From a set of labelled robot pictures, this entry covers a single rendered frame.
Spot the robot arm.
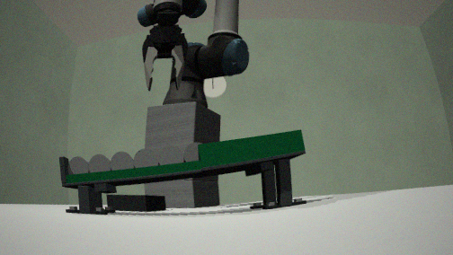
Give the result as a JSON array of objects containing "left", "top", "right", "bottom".
[{"left": 138, "top": 0, "right": 249, "bottom": 108}]

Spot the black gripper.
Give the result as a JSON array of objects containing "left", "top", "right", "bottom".
[{"left": 142, "top": 4, "right": 188, "bottom": 91}]

